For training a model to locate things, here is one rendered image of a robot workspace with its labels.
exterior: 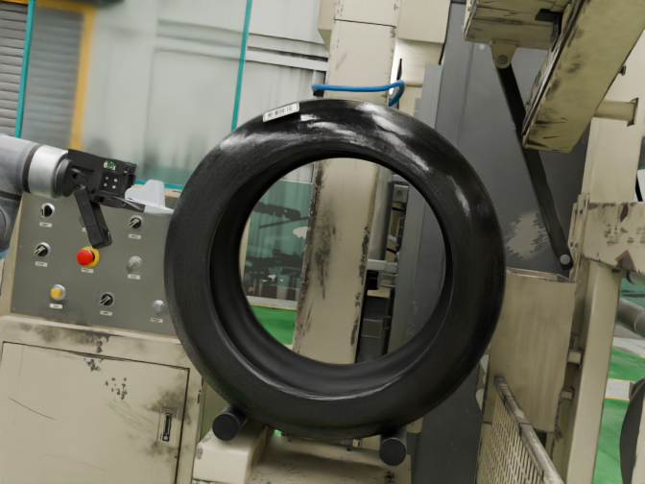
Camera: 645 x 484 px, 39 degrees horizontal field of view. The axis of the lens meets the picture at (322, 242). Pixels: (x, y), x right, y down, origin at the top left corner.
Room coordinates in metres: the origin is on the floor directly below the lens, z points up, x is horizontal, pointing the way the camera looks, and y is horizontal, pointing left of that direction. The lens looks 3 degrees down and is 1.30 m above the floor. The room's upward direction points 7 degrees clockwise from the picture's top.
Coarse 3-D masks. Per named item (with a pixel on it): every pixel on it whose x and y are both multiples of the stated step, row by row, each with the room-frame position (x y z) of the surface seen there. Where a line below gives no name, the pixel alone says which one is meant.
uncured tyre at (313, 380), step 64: (256, 128) 1.50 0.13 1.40; (320, 128) 1.47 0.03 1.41; (384, 128) 1.46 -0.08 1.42; (192, 192) 1.50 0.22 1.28; (256, 192) 1.76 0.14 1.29; (448, 192) 1.45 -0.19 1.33; (192, 256) 1.48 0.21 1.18; (448, 256) 1.72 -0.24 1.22; (192, 320) 1.49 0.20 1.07; (256, 320) 1.76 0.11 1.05; (448, 320) 1.44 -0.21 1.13; (256, 384) 1.47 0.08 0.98; (320, 384) 1.74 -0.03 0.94; (384, 384) 1.45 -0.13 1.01; (448, 384) 1.47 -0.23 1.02
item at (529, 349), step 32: (512, 288) 1.75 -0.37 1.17; (544, 288) 1.75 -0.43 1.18; (576, 288) 1.74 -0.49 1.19; (512, 320) 1.75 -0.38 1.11; (544, 320) 1.75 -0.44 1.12; (512, 352) 1.75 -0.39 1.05; (544, 352) 1.75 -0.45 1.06; (480, 384) 1.94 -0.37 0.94; (512, 384) 1.75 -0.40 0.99; (544, 384) 1.75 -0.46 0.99; (480, 416) 1.76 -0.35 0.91; (544, 416) 1.75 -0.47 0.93
